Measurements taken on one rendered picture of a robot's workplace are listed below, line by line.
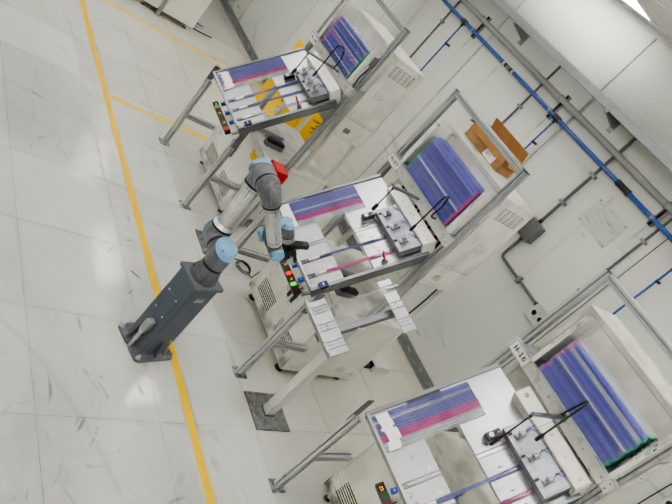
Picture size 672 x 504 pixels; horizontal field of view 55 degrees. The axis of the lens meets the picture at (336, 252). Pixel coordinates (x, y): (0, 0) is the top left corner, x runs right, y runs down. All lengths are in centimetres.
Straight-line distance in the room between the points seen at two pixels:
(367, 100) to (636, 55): 196
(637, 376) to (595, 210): 195
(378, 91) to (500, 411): 247
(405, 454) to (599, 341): 105
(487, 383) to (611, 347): 59
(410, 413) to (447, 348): 216
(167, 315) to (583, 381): 197
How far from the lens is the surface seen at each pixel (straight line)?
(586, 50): 547
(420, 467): 302
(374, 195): 394
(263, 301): 424
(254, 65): 498
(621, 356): 321
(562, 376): 310
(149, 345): 344
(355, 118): 474
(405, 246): 360
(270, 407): 374
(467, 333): 514
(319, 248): 365
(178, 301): 325
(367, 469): 349
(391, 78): 466
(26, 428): 298
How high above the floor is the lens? 232
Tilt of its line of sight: 24 degrees down
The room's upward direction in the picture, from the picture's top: 44 degrees clockwise
